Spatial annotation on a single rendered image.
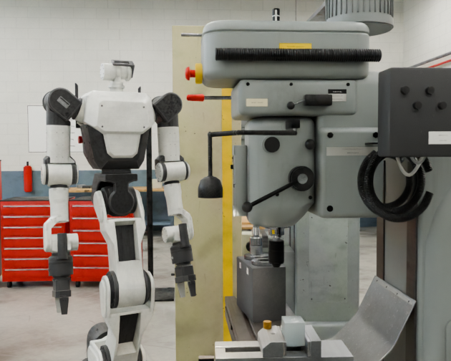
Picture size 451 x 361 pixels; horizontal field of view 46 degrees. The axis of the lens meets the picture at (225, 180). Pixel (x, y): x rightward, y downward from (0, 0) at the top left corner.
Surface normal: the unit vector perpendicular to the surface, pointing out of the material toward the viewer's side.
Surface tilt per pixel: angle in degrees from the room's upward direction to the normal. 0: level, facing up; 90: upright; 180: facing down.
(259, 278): 90
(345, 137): 90
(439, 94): 90
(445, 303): 89
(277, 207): 108
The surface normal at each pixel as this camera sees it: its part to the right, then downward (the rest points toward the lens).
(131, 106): 0.46, 0.04
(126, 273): 0.42, -0.36
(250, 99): 0.08, 0.05
